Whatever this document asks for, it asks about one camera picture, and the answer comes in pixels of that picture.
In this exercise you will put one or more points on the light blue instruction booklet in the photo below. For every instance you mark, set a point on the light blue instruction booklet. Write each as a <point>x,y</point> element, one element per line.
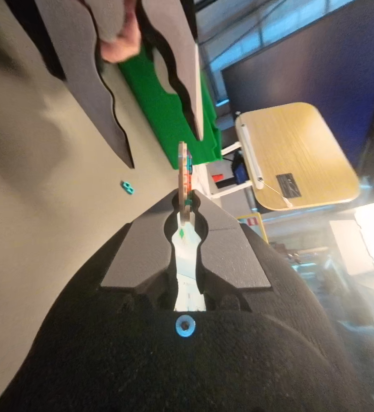
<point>187,257</point>

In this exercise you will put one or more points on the dark green lego plate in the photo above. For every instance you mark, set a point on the dark green lego plate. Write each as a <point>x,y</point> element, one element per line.
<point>191,198</point>

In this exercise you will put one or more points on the bright white light panel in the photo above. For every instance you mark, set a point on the bright white light panel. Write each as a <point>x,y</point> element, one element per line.
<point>373,238</point>

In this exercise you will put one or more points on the small red box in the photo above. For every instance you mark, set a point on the small red box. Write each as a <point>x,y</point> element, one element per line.
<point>218,177</point>

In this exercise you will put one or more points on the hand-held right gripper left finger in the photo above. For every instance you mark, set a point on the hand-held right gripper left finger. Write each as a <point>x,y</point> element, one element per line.
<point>135,254</point>

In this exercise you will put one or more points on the person's left hand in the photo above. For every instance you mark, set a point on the person's left hand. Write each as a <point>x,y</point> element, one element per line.
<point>122,48</point>

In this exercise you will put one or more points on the small blue box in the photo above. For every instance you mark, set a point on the small blue box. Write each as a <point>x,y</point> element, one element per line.
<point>240,172</point>

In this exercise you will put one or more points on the round cream lego plate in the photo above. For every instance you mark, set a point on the round cream lego plate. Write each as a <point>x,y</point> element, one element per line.
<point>182,180</point>

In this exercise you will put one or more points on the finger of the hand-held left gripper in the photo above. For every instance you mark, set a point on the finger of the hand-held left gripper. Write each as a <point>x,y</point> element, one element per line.
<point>180,41</point>
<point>74,58</point>

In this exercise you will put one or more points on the glass window black frame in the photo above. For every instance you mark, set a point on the glass window black frame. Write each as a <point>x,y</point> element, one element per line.
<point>254,29</point>

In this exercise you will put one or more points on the small teal lego piece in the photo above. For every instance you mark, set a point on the small teal lego piece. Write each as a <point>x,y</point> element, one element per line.
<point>127,187</point>

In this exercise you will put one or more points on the wooden-top white tilting stand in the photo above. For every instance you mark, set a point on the wooden-top white tilting stand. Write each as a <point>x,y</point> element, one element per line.
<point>302,151</point>

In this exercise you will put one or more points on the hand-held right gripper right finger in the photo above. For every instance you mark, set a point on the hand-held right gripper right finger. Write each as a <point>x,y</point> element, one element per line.
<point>235,254</point>

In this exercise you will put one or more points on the green plastic bin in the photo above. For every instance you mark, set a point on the green plastic bin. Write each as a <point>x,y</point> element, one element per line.
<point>161,112</point>

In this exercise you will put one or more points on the colourful lego set box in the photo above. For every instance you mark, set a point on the colourful lego set box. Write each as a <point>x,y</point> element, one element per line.
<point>257,222</point>

